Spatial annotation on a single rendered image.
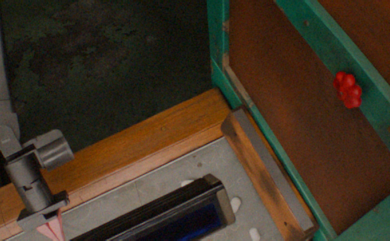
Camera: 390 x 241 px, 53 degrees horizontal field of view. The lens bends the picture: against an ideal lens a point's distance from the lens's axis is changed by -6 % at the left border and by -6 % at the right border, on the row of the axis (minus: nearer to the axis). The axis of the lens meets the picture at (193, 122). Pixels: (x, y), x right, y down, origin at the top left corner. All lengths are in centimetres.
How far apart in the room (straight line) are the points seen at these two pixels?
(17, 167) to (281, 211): 50
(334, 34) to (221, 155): 55
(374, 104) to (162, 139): 59
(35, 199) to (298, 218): 49
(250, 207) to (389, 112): 53
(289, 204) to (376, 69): 41
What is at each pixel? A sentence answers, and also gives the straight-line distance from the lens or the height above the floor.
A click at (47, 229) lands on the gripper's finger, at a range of 83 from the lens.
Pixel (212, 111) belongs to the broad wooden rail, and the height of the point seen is 76.
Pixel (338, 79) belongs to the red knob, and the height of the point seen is 125.
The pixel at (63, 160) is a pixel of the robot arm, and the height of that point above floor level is 92.
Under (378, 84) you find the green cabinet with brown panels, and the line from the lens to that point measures 44.
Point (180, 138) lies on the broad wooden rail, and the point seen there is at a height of 76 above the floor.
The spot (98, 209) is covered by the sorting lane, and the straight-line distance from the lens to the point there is 95.
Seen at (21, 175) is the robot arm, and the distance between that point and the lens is 80.
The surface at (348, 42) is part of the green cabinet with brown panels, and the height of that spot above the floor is 127.
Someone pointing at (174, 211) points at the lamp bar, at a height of 111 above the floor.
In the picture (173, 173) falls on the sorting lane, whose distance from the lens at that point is 94.
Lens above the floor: 162
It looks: 63 degrees down
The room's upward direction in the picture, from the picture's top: 8 degrees counter-clockwise
